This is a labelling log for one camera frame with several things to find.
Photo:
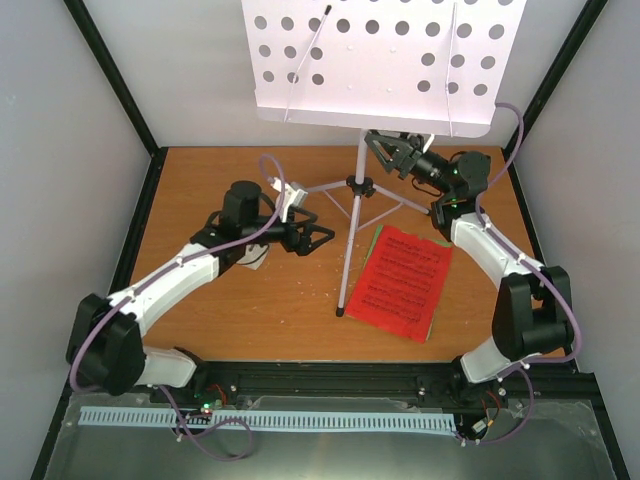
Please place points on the white music stand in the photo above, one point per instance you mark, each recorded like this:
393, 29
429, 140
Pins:
422, 67

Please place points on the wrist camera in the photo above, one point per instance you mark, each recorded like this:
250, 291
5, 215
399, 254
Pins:
428, 142
290, 195

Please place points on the small circuit board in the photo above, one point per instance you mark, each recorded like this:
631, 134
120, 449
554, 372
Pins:
211, 397

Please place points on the black aluminium rail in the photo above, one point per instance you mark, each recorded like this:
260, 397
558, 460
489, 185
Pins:
417, 383

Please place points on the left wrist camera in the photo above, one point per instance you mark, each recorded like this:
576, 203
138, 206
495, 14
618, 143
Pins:
290, 195

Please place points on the blue cable duct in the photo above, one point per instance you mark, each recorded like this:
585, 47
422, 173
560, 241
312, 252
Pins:
273, 421

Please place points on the red sheet music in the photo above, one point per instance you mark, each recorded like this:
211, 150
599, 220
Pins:
401, 284

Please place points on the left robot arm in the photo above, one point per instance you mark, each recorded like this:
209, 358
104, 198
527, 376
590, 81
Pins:
106, 349

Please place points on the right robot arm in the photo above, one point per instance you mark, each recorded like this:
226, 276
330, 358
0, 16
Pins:
533, 315

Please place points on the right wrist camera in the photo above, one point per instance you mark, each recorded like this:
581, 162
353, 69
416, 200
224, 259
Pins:
428, 142

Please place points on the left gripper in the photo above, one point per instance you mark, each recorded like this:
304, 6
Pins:
303, 246

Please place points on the white metronome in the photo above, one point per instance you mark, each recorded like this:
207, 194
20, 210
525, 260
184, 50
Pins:
256, 255

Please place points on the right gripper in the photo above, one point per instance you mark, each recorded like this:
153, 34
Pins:
402, 155

